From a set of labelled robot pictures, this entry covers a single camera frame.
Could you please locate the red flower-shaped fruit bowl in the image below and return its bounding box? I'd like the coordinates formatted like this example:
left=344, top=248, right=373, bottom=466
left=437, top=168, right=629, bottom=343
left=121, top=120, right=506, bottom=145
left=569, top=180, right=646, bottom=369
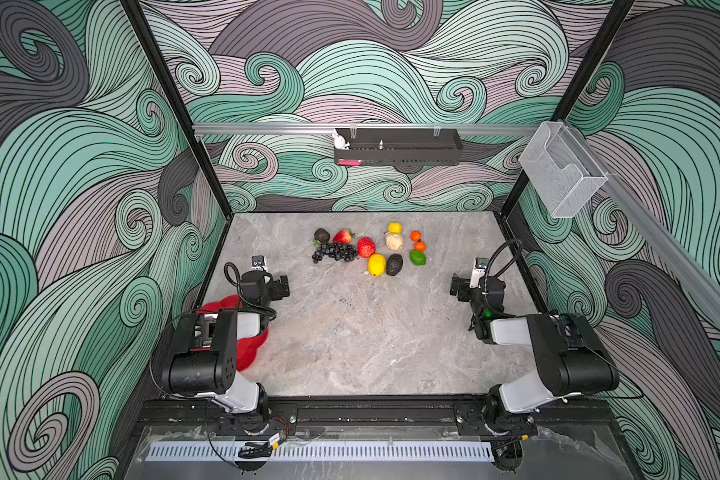
left=197, top=294, right=271, bottom=373

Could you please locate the dark purple mangosteen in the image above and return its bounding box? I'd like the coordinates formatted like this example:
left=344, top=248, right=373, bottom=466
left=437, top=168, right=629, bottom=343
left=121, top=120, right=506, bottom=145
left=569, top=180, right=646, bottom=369
left=314, top=228, right=331, bottom=244

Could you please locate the beige pear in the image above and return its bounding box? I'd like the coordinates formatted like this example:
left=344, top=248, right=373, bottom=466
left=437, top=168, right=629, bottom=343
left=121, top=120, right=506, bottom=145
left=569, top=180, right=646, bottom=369
left=385, top=232, right=404, bottom=252

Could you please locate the red apple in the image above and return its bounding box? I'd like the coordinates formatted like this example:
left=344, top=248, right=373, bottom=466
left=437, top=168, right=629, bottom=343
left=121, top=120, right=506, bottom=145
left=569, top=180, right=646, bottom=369
left=357, top=237, right=376, bottom=258

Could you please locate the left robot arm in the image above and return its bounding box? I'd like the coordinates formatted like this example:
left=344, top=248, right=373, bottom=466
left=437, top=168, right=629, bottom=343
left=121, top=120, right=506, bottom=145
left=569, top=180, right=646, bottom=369
left=160, top=255, right=290, bottom=415

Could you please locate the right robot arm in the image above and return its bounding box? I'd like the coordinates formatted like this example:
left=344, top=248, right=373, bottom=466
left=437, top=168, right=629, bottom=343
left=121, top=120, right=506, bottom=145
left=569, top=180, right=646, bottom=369
left=449, top=238, right=644, bottom=420

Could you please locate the green lime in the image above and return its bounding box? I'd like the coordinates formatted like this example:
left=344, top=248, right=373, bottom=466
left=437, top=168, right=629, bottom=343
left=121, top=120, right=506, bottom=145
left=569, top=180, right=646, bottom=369
left=409, top=250, right=427, bottom=266

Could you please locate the black grape bunch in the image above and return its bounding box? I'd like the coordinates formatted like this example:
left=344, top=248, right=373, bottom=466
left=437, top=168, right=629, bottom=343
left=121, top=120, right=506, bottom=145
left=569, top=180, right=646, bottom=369
left=311, top=242, right=359, bottom=264

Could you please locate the red strawberry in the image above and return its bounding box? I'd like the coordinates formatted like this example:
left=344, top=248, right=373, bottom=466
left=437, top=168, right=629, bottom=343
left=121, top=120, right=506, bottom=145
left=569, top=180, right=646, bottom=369
left=333, top=229, right=354, bottom=245

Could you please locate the dark avocado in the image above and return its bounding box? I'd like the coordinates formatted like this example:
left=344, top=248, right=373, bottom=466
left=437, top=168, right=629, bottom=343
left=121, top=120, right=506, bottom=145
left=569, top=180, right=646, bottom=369
left=386, top=254, right=404, bottom=276

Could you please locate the large yellow lemon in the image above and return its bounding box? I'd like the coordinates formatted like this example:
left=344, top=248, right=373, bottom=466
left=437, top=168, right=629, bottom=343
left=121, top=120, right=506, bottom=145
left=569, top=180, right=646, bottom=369
left=368, top=254, right=387, bottom=277

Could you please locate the pink item on shelf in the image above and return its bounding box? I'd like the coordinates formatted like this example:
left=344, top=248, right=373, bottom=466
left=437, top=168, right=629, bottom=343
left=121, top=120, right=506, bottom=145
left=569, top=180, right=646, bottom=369
left=337, top=159, right=363, bottom=167

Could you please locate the white figurine on shelf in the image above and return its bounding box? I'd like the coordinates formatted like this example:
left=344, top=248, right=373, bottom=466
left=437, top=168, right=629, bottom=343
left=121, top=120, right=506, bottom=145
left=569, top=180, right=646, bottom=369
left=331, top=129, right=350, bottom=150

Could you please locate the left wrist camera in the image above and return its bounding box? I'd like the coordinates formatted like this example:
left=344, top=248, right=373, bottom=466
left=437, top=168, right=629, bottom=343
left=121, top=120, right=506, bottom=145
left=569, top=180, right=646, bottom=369
left=251, top=255, right=267, bottom=271

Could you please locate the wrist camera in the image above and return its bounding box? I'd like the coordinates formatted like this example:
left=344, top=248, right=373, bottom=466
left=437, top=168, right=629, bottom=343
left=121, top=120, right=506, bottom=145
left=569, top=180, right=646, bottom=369
left=251, top=255, right=267, bottom=271
left=469, top=257, right=489, bottom=288

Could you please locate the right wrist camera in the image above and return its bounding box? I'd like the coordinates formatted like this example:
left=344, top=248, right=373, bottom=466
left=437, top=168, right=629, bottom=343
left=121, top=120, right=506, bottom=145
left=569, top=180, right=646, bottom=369
left=469, top=257, right=489, bottom=288

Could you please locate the clear plastic wall bin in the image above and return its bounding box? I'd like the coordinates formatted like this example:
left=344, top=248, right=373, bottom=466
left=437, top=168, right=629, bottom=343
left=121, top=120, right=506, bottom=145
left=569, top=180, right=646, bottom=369
left=519, top=121, right=607, bottom=219

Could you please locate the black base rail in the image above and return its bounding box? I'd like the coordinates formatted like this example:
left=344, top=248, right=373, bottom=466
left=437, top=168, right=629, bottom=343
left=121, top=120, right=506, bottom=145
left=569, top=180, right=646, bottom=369
left=137, top=394, right=613, bottom=435

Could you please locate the white slotted cable duct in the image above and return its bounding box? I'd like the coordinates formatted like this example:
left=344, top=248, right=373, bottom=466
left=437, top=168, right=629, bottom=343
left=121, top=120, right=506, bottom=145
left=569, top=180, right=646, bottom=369
left=145, top=440, right=494, bottom=463

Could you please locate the aluminium wall rail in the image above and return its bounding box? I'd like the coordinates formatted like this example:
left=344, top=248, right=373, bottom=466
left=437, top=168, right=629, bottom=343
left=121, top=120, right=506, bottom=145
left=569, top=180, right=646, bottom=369
left=192, top=122, right=540, bottom=137

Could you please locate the black wall shelf tray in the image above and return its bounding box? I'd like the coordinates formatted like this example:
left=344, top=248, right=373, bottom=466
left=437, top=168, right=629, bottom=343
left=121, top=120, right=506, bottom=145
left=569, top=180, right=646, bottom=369
left=334, top=129, right=464, bottom=172

